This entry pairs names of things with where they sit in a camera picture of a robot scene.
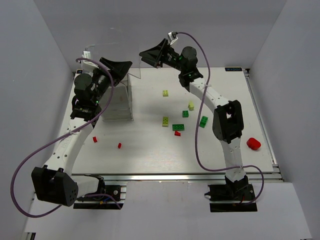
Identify clear plastic containers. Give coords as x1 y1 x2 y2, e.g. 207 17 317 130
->
85 42 141 122

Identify light yellow-green square lego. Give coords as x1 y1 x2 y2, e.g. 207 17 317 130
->
162 90 169 97

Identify pale yellow-green sloped lego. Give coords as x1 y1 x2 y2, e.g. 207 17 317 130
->
188 101 195 111

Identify red lego brick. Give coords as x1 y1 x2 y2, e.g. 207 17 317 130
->
92 136 98 143

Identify yellow-green rectangular lego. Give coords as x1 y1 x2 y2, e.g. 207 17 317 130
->
162 116 169 127

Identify large red rounded lego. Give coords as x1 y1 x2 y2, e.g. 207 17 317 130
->
246 137 261 151

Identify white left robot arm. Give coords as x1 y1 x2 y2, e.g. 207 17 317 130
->
31 57 133 207

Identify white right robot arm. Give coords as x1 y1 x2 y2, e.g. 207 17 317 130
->
139 38 248 188

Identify dark green square lego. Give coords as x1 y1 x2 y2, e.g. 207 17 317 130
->
182 110 189 118

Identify blue table label sticker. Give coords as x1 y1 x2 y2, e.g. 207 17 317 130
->
224 67 243 72

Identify dark green rectangular lego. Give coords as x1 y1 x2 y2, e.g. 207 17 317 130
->
172 124 185 132

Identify dark green stepped lego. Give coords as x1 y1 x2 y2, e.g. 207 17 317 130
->
199 116 208 128

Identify small red sloped lego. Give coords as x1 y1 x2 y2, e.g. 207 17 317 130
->
174 131 181 137

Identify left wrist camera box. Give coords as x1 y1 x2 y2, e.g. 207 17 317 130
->
81 50 101 73

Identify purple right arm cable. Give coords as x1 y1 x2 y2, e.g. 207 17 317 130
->
174 31 265 206

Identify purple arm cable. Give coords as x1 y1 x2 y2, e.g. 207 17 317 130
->
174 31 265 206
9 57 125 218

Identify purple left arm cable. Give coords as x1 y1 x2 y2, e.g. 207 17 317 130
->
9 57 125 218

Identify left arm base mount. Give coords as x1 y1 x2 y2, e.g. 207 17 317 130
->
73 181 127 210

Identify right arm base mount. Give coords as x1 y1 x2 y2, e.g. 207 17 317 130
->
204 184 258 213

